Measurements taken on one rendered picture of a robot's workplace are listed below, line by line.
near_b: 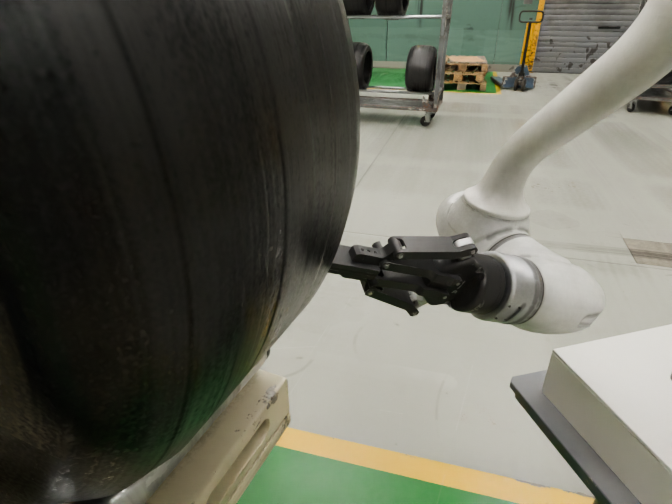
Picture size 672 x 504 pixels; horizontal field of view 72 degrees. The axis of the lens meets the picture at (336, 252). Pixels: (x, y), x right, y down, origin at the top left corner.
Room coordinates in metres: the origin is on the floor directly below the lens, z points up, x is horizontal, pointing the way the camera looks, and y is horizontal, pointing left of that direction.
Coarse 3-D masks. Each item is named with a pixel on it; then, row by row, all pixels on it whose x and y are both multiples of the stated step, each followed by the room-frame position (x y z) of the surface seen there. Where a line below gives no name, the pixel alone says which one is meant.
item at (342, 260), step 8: (344, 248) 0.43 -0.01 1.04; (336, 256) 0.41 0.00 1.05; (344, 256) 0.42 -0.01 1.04; (336, 264) 0.40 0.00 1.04; (344, 264) 0.41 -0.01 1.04; (352, 264) 0.41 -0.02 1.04; (360, 264) 0.42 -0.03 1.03; (368, 264) 0.42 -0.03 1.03; (360, 272) 0.41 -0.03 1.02; (368, 272) 0.42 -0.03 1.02; (376, 272) 0.42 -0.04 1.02
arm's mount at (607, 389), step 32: (576, 352) 0.62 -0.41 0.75; (608, 352) 0.62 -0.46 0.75; (640, 352) 0.61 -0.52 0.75; (544, 384) 0.62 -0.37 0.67; (576, 384) 0.56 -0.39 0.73; (608, 384) 0.54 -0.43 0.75; (640, 384) 0.54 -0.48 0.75; (576, 416) 0.54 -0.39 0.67; (608, 416) 0.50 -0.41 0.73; (640, 416) 0.48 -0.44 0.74; (608, 448) 0.48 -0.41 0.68; (640, 448) 0.44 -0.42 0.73; (640, 480) 0.42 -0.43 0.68
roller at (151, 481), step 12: (264, 360) 0.43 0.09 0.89; (252, 372) 0.40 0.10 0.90; (240, 384) 0.38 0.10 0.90; (228, 396) 0.36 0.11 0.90; (204, 432) 0.33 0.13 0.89; (192, 444) 0.31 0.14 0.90; (180, 456) 0.29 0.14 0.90; (156, 468) 0.27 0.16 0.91; (168, 468) 0.28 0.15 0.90; (144, 480) 0.26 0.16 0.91; (156, 480) 0.26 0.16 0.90; (120, 492) 0.24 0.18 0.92; (132, 492) 0.25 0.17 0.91; (144, 492) 0.25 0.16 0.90
